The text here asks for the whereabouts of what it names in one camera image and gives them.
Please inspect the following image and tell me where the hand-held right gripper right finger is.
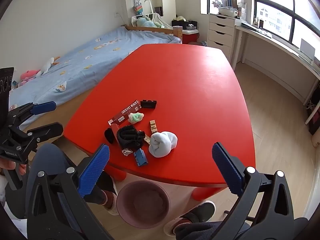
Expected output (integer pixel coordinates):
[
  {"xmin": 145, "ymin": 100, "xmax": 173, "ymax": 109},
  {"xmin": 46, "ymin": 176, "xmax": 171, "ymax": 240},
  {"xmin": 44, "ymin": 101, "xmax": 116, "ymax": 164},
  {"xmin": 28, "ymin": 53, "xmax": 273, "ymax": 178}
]
[{"xmin": 212, "ymin": 142, "xmax": 310, "ymax": 240}]

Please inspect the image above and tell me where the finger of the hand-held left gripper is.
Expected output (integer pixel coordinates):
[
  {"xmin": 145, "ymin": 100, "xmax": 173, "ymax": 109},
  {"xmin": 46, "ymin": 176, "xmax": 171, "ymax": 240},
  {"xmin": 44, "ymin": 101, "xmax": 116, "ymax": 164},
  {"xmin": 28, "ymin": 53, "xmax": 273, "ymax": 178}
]
[
  {"xmin": 19, "ymin": 122, "xmax": 64, "ymax": 153},
  {"xmin": 7, "ymin": 101, "xmax": 57, "ymax": 128}
]

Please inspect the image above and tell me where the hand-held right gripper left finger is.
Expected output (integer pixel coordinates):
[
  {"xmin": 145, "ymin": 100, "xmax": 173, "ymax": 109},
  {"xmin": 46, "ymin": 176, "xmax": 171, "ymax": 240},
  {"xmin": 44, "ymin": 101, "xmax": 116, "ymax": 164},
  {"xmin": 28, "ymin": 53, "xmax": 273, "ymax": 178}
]
[{"xmin": 25, "ymin": 144, "xmax": 110, "ymax": 240}]

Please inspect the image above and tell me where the black fuzzy sock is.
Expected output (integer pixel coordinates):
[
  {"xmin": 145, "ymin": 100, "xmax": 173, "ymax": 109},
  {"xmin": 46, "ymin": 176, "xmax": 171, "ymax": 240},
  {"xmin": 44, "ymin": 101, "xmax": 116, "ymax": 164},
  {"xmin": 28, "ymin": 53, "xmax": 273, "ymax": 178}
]
[{"xmin": 104, "ymin": 128, "xmax": 115, "ymax": 144}]

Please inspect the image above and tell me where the black patterned sock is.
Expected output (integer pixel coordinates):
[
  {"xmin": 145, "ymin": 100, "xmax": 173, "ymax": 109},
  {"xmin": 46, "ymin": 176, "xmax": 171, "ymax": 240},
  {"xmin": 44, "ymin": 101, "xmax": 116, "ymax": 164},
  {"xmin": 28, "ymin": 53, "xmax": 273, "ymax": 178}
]
[{"xmin": 116, "ymin": 126, "xmax": 146, "ymax": 149}]

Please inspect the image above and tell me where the small blue box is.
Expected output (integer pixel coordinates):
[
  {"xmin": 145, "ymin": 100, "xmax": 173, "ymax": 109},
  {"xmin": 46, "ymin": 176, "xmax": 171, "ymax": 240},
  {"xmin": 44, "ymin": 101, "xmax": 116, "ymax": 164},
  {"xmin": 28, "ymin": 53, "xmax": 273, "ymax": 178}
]
[{"xmin": 133, "ymin": 148, "xmax": 149, "ymax": 167}]

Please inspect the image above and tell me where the pink bowl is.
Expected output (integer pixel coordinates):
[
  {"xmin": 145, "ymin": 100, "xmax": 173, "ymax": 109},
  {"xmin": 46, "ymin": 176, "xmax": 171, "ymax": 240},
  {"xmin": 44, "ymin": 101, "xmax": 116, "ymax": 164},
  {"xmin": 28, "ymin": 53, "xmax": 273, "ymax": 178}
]
[{"xmin": 116, "ymin": 180, "xmax": 171, "ymax": 229}]

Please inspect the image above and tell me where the long red carton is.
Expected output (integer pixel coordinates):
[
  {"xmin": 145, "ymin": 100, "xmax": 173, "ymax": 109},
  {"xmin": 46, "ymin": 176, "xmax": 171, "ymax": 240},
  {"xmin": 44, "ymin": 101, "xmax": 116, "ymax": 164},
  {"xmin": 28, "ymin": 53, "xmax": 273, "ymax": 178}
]
[{"xmin": 108, "ymin": 99, "xmax": 143, "ymax": 127}]

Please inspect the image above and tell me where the white sock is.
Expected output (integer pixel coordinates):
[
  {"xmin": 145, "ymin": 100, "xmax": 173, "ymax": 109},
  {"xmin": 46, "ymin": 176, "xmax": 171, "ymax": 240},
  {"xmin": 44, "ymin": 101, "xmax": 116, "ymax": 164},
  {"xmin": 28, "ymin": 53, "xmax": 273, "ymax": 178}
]
[{"xmin": 148, "ymin": 131, "xmax": 178, "ymax": 158}]

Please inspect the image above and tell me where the person's left hand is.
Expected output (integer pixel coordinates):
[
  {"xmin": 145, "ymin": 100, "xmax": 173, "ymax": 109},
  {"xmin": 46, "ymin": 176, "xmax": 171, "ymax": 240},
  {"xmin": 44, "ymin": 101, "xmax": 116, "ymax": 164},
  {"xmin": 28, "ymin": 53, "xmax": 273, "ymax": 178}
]
[{"xmin": 0, "ymin": 155, "xmax": 27, "ymax": 177}]

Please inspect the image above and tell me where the pink plush toy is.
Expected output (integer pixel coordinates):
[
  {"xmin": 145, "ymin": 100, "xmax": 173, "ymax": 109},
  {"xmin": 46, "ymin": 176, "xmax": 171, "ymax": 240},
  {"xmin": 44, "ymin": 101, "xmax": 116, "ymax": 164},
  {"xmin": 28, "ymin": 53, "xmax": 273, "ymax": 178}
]
[{"xmin": 19, "ymin": 69, "xmax": 40, "ymax": 86}]

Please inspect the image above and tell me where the dark grey left sneaker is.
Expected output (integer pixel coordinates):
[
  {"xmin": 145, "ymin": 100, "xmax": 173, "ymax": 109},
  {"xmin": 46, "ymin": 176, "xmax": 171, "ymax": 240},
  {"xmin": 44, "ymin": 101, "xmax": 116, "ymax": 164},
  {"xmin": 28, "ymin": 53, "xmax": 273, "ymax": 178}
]
[{"xmin": 106, "ymin": 177, "xmax": 120, "ymax": 216}]

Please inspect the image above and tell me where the dark grey sneaker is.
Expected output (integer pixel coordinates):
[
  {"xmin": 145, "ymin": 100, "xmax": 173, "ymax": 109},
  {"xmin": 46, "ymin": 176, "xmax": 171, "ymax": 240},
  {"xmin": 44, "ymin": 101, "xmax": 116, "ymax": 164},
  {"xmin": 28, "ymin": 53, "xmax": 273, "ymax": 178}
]
[
  {"xmin": 164, "ymin": 200, "xmax": 216, "ymax": 236},
  {"xmin": 106, "ymin": 177, "xmax": 120, "ymax": 216}
]

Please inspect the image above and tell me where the white goose plush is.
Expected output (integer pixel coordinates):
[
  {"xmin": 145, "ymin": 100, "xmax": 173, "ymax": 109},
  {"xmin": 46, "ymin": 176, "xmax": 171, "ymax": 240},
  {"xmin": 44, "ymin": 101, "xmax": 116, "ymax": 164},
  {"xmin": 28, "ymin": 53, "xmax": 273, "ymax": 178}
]
[{"xmin": 36, "ymin": 56, "xmax": 60, "ymax": 77}]

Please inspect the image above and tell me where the dark grey right sneaker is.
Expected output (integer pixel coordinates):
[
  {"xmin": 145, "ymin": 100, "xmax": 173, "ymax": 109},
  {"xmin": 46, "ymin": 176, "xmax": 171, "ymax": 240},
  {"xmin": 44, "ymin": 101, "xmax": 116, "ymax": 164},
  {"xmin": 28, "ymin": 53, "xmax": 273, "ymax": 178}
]
[{"xmin": 164, "ymin": 200, "xmax": 216, "ymax": 236}]

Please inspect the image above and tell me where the bed with blue sheet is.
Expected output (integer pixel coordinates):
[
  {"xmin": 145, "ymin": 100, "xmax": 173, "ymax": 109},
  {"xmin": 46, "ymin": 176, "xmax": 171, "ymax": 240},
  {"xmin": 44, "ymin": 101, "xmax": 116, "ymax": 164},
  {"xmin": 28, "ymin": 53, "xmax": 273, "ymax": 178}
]
[{"xmin": 9, "ymin": 24, "xmax": 183, "ymax": 110}]

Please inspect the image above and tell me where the person's right leg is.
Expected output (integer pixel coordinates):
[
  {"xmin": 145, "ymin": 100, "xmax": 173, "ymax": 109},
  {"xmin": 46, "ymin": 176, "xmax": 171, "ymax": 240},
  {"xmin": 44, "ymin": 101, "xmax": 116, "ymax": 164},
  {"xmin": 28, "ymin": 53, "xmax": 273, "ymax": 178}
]
[{"xmin": 175, "ymin": 220, "xmax": 250, "ymax": 240}]

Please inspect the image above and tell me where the green white crumpled tissue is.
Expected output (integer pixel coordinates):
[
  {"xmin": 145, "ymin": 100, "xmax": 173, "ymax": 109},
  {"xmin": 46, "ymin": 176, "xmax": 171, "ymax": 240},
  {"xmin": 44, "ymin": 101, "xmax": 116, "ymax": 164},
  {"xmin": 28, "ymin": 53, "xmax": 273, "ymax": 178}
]
[{"xmin": 128, "ymin": 112, "xmax": 145, "ymax": 124}]

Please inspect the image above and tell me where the black plastic piece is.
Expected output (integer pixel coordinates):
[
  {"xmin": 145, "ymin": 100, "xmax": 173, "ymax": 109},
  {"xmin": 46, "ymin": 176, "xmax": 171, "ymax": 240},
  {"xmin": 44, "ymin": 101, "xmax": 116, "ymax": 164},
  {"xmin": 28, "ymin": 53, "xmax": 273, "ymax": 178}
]
[{"xmin": 140, "ymin": 99, "xmax": 157, "ymax": 110}]

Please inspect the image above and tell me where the red table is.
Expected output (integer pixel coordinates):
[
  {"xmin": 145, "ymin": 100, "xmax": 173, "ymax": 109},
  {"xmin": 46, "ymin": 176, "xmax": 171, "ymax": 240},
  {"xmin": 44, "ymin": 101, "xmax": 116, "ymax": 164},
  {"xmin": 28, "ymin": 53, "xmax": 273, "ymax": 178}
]
[{"xmin": 64, "ymin": 44, "xmax": 256, "ymax": 200}]

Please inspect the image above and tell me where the green plush toy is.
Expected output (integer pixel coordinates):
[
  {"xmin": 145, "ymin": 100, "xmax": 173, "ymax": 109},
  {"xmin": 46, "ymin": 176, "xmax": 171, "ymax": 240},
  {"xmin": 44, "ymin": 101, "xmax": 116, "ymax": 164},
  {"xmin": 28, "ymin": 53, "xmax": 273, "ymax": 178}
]
[{"xmin": 136, "ymin": 15, "xmax": 165, "ymax": 29}]

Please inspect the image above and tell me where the long white desk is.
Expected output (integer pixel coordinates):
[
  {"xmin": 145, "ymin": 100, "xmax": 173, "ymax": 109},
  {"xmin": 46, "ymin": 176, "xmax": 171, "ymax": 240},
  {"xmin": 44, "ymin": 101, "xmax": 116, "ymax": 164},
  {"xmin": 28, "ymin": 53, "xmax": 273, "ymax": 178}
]
[{"xmin": 231, "ymin": 21, "xmax": 320, "ymax": 125}]

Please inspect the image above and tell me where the white drawer unit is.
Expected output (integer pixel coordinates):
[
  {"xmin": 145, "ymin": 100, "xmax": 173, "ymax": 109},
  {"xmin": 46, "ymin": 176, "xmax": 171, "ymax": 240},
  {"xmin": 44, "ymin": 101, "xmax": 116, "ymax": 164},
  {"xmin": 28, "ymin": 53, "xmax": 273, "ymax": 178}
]
[{"xmin": 208, "ymin": 14, "xmax": 236, "ymax": 64}]

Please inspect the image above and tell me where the red cooler box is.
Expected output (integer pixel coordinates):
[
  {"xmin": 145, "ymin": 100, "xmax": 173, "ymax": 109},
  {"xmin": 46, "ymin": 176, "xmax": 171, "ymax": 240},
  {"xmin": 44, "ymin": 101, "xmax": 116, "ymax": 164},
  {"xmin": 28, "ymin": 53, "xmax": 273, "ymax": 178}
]
[{"xmin": 182, "ymin": 29, "xmax": 199, "ymax": 44}]

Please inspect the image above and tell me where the white laptop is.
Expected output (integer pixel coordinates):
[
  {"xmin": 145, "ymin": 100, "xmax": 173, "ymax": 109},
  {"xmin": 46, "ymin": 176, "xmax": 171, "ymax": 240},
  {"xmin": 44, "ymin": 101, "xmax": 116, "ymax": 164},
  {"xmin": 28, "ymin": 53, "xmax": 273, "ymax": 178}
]
[{"xmin": 299, "ymin": 39, "xmax": 316, "ymax": 61}]

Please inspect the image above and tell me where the black storage box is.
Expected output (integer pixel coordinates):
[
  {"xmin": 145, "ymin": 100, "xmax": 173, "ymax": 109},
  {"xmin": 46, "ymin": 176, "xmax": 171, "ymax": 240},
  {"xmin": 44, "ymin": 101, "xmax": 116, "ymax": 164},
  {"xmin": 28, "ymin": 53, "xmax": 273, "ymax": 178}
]
[{"xmin": 172, "ymin": 19, "xmax": 198, "ymax": 30}]

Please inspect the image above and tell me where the white pot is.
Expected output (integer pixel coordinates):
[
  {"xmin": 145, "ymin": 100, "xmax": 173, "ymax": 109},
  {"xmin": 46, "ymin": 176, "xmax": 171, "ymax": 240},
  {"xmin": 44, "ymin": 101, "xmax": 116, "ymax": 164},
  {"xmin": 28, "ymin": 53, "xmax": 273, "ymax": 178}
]
[{"xmin": 218, "ymin": 7, "xmax": 238, "ymax": 18}]

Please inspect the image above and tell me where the row of books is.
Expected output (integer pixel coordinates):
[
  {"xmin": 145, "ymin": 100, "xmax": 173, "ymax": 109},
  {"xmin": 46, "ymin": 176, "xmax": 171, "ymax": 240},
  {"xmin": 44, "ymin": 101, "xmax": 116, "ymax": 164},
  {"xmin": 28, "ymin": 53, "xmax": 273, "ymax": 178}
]
[{"xmin": 225, "ymin": 0, "xmax": 247, "ymax": 19}]

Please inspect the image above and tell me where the black framed window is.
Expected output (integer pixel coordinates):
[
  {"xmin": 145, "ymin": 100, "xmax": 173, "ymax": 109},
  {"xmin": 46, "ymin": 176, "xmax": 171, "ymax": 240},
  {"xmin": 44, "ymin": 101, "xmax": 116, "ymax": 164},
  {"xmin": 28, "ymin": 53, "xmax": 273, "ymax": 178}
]
[{"xmin": 200, "ymin": 0, "xmax": 320, "ymax": 60}]

